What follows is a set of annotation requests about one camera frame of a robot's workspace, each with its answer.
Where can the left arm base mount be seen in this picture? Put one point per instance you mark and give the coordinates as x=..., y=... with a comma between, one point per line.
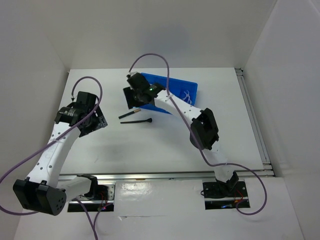
x=103, y=200

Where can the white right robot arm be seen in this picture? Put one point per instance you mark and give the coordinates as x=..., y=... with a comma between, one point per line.
x=201, y=123

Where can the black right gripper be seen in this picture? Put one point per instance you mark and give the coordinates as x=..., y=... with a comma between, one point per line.
x=129, y=93

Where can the aluminium front rail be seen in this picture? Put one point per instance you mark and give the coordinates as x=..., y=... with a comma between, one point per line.
x=155, y=176

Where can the blue divided plastic bin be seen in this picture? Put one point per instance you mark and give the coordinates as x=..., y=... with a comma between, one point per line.
x=176, y=86

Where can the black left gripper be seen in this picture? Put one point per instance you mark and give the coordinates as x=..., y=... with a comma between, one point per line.
x=99, y=122

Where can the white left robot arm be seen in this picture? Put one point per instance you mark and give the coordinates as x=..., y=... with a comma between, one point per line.
x=40, y=191

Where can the black makeup brush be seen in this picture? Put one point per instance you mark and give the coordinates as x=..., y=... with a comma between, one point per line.
x=149, y=120

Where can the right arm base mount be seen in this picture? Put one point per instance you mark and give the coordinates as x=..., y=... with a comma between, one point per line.
x=214, y=199

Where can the dark green gold mascara tube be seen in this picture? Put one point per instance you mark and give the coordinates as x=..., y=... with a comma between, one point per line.
x=129, y=113

